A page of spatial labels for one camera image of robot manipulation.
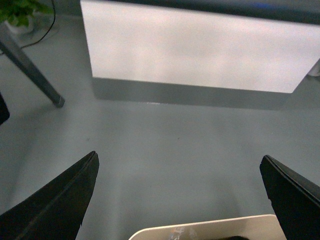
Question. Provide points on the beige laundry hamper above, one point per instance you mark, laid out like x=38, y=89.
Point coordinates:
x=257, y=227

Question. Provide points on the black object at edge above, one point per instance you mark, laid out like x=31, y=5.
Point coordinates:
x=4, y=112

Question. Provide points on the green potted plant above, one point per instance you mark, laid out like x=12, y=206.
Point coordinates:
x=20, y=13

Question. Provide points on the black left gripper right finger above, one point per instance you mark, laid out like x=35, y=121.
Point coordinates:
x=294, y=199

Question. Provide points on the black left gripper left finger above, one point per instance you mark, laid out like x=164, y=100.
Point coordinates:
x=55, y=211

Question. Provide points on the black printed t-shirt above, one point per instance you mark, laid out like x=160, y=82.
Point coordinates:
x=237, y=237

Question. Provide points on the white box cabinet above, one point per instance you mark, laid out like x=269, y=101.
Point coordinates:
x=250, y=54

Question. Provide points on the grey metal stand leg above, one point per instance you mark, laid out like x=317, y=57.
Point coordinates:
x=11, y=49

